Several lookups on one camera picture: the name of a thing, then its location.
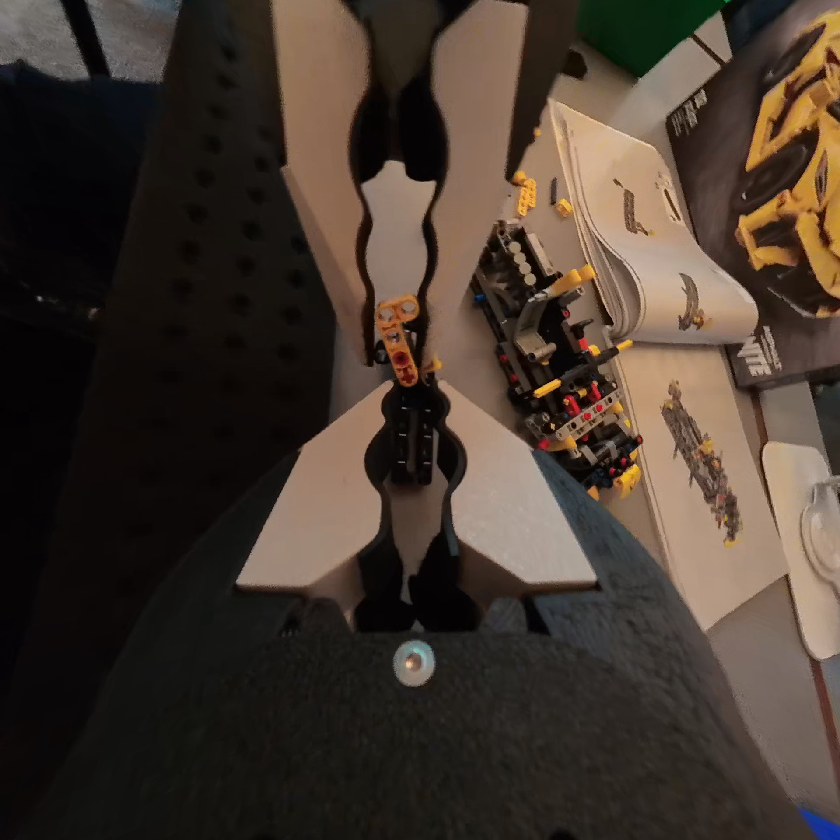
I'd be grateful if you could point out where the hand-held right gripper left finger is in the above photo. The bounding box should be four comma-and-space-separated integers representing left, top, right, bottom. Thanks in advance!
235, 381, 396, 616

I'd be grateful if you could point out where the white stand base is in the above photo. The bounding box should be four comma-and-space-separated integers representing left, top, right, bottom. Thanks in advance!
761, 440, 840, 660

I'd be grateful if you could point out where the toy car set box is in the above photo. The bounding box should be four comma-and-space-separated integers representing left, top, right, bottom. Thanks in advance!
666, 0, 840, 391

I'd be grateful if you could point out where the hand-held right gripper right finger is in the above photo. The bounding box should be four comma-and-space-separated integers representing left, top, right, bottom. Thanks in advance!
437, 381, 599, 608

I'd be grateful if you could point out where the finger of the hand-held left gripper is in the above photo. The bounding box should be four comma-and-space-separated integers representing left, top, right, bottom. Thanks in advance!
271, 0, 380, 367
422, 0, 527, 370

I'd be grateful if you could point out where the black yellow toy brick subassembly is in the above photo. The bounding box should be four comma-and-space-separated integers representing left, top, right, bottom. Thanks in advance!
373, 294, 442, 488

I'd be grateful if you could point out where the cluster of yellow brick pieces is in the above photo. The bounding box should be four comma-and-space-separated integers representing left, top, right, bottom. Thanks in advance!
512, 169, 575, 219

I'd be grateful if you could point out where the toy brick car chassis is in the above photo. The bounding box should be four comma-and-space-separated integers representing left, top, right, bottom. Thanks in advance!
469, 220, 644, 501

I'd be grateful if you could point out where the open instruction booklet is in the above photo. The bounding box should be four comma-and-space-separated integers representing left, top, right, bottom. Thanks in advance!
548, 98, 788, 632

